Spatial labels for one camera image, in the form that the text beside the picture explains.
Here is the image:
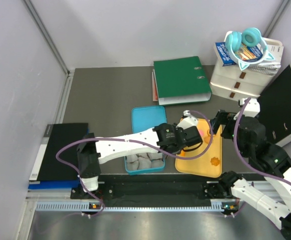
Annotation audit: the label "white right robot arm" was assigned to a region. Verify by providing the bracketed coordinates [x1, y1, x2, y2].
[207, 97, 291, 240]

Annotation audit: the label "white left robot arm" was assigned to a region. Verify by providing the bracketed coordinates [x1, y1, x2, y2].
[76, 110, 203, 199]

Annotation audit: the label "orange fish shaped cookie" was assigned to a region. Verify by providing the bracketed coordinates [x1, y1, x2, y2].
[179, 150, 187, 157]

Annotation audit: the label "pink round cookie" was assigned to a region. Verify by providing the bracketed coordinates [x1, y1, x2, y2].
[198, 129, 204, 135]

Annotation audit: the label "blue tin lid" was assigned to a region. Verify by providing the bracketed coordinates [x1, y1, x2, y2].
[131, 105, 167, 134]

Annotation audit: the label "white drawer unit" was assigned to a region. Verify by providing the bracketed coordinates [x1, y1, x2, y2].
[210, 38, 284, 101]

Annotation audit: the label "blue cookie tin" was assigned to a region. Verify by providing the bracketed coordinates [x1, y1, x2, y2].
[124, 152, 166, 176]

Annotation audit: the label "red folder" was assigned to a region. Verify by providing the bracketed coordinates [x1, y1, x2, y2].
[151, 70, 159, 102]

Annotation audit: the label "orange flower shaped cookie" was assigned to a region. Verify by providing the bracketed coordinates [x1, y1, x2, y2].
[210, 157, 221, 167]

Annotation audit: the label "yellow plastic tray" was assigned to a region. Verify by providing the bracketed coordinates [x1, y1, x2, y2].
[175, 118, 223, 178]

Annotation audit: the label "spiral notebook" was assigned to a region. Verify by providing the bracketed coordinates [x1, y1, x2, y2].
[254, 63, 281, 76]

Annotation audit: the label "blue white book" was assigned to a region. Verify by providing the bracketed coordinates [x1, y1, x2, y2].
[214, 42, 263, 67]

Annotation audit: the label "teal cat ear headphones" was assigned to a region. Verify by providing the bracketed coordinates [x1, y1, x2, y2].
[225, 27, 275, 71]

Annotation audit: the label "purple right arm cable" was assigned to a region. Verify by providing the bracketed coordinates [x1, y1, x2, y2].
[232, 97, 291, 196]

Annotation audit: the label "black ring binder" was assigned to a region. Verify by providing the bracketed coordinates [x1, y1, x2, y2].
[258, 65, 291, 147]

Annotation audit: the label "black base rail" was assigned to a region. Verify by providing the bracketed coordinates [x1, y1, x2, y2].
[69, 173, 246, 208]

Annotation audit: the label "green ring binder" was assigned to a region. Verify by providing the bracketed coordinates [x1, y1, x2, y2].
[153, 56, 212, 106]

